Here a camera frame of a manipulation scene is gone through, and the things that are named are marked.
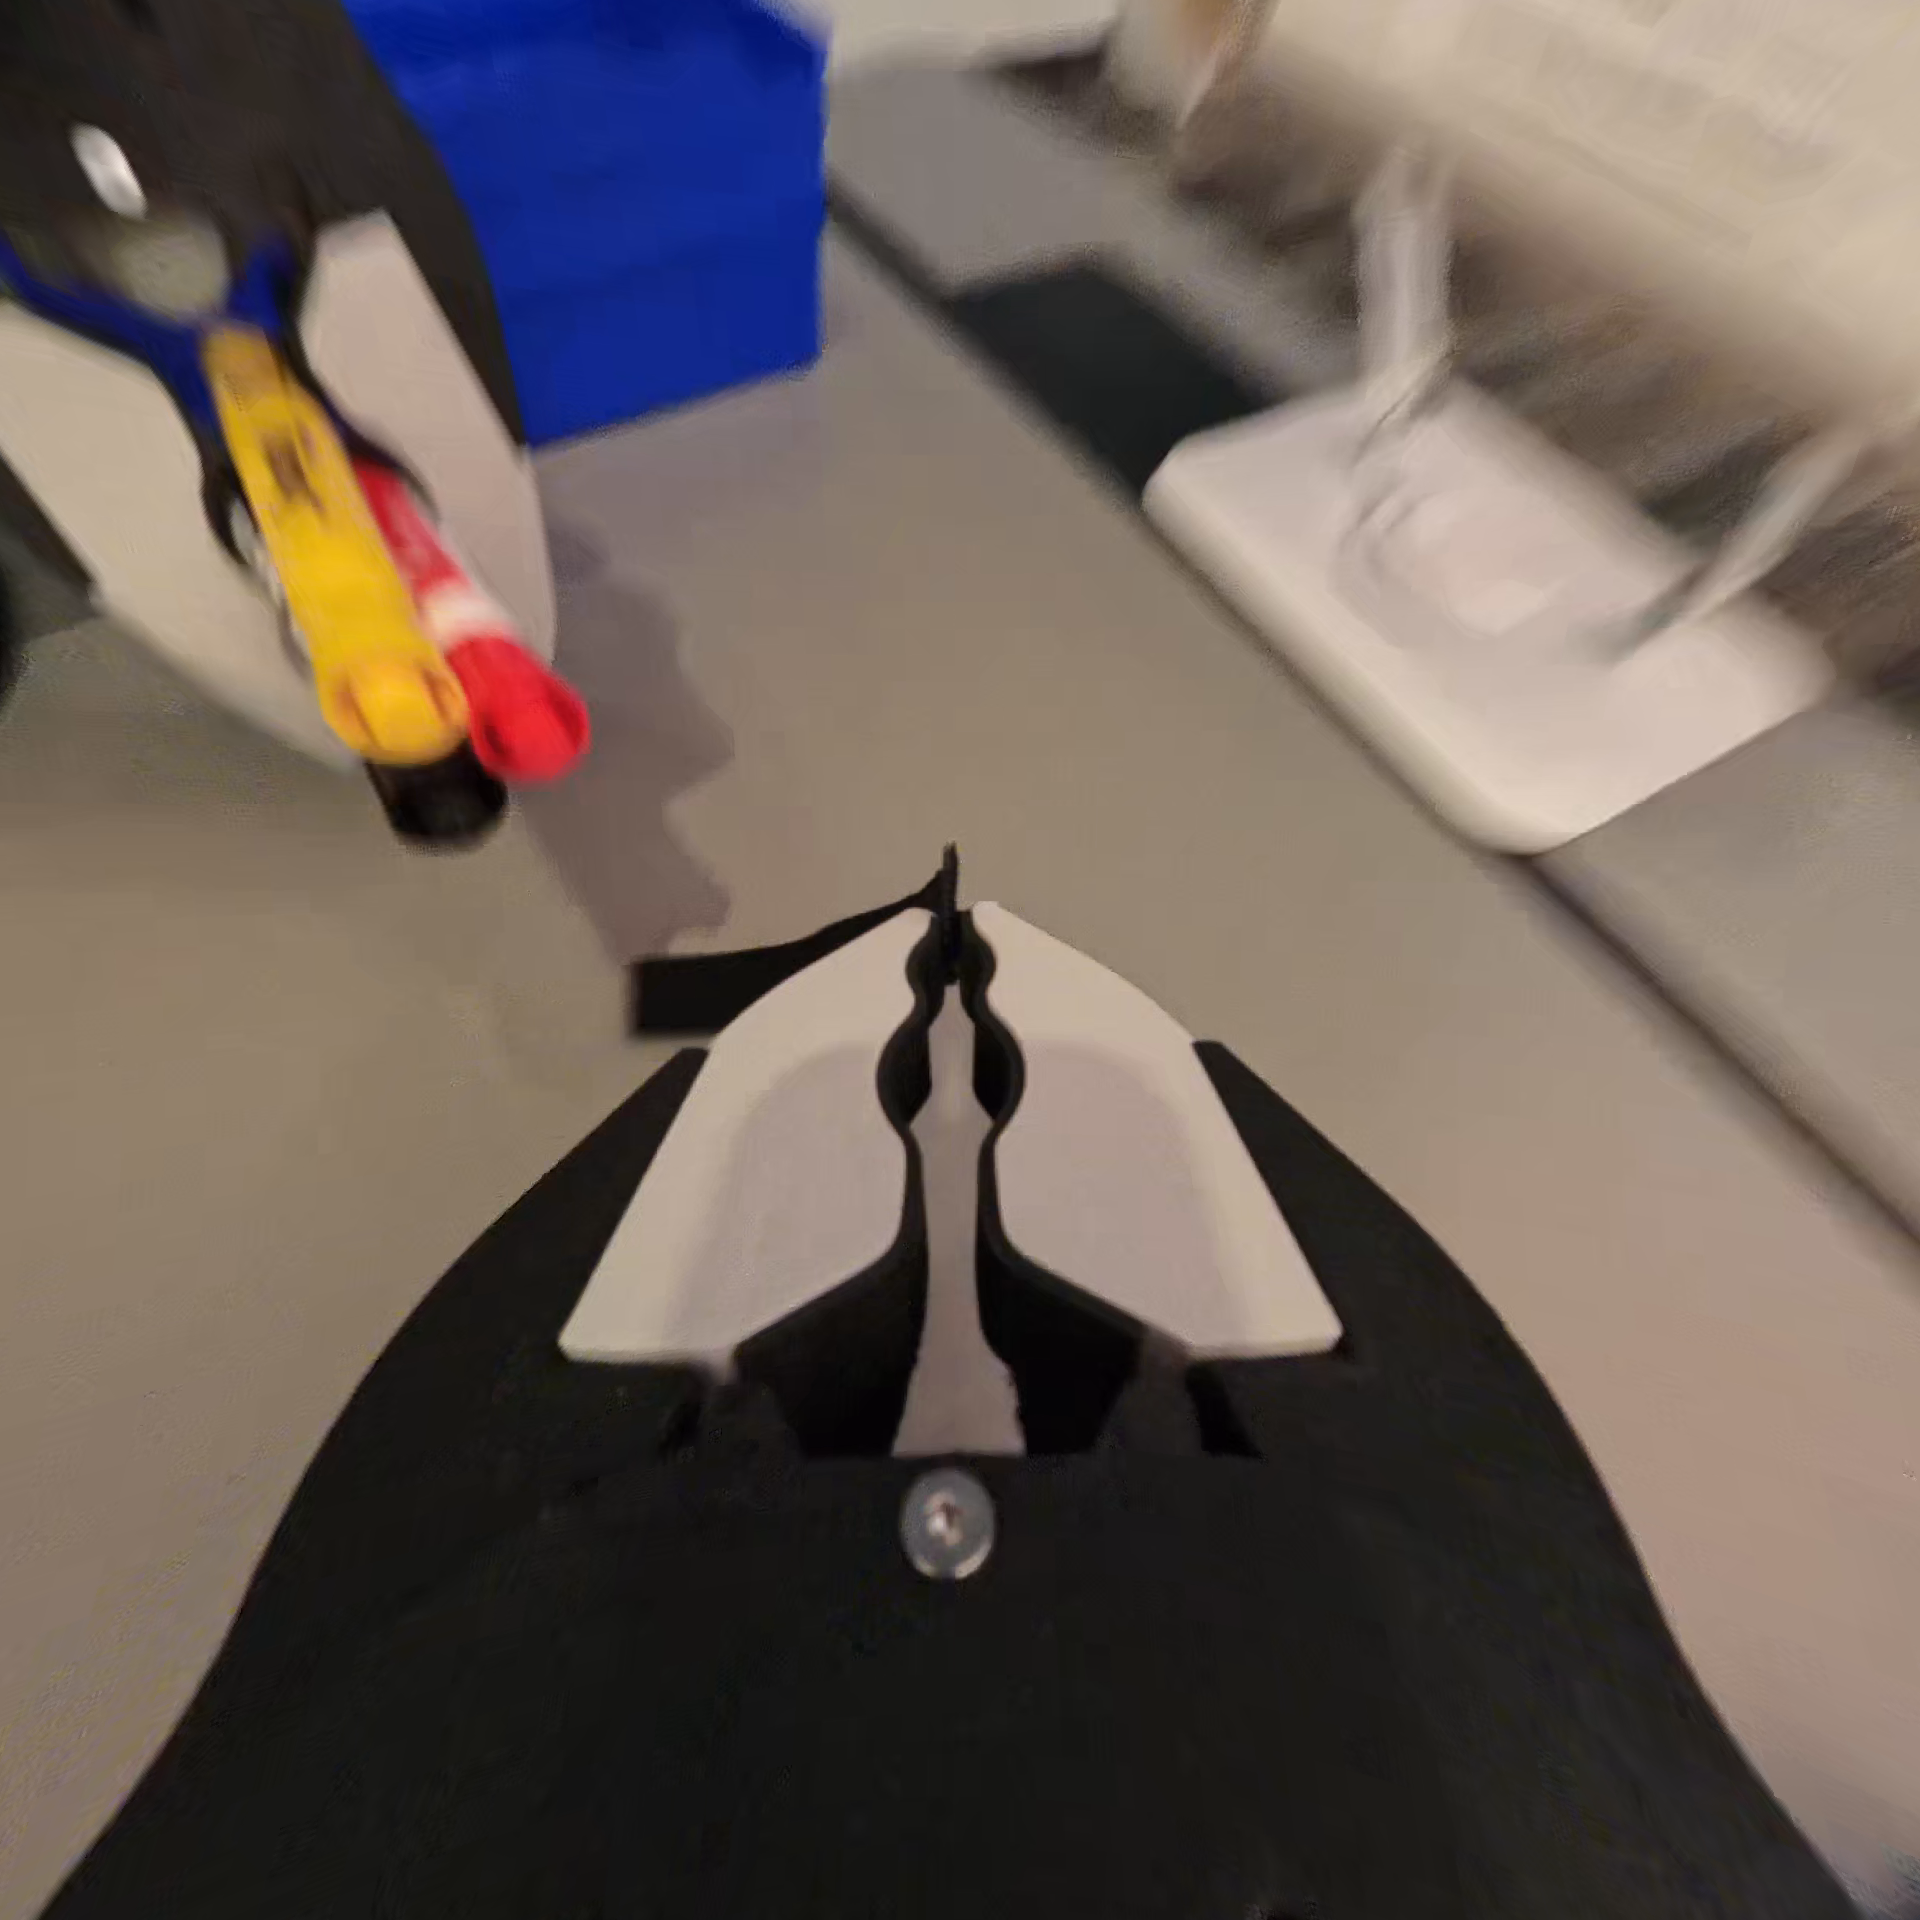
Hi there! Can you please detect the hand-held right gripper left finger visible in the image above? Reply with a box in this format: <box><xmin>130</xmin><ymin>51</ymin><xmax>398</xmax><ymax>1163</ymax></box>
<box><xmin>559</xmin><ymin>904</ymin><xmax>962</xmax><ymax>1378</ymax></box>

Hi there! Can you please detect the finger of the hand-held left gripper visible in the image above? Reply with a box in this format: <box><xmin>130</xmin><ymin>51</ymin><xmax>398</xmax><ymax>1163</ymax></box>
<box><xmin>0</xmin><ymin>319</ymin><xmax>369</xmax><ymax>772</ymax></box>
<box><xmin>294</xmin><ymin>211</ymin><xmax>559</xmax><ymax>683</ymax></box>

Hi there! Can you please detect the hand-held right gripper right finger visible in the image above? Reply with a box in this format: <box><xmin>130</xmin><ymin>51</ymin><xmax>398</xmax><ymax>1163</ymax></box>
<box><xmin>964</xmin><ymin>902</ymin><xmax>1346</xmax><ymax>1366</ymax></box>

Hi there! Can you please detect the black hook-and-loop strap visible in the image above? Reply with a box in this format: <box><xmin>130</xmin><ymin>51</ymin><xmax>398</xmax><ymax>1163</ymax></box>
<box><xmin>631</xmin><ymin>844</ymin><xmax>964</xmax><ymax>1041</ymax></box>

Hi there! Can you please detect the yellow highlighter marker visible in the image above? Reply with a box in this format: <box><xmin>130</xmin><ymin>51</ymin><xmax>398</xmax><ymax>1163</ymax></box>
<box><xmin>201</xmin><ymin>322</ymin><xmax>472</xmax><ymax>764</ymax></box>

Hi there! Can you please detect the blue plastic bin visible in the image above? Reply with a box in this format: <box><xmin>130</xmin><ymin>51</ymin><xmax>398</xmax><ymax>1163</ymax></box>
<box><xmin>344</xmin><ymin>0</ymin><xmax>830</xmax><ymax>449</ymax></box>

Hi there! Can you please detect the red capped marker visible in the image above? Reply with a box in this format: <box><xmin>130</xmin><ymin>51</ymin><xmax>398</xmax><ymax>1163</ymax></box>
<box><xmin>352</xmin><ymin>457</ymin><xmax>592</xmax><ymax>785</ymax></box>

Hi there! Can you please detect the black capped marker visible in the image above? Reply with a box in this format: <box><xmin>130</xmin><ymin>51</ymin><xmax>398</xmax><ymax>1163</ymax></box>
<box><xmin>369</xmin><ymin>750</ymin><xmax>511</xmax><ymax>842</ymax></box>

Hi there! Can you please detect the white flat base plate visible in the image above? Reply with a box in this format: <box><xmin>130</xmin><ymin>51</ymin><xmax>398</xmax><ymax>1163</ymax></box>
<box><xmin>1143</xmin><ymin>383</ymin><xmax>1836</xmax><ymax>858</ymax></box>

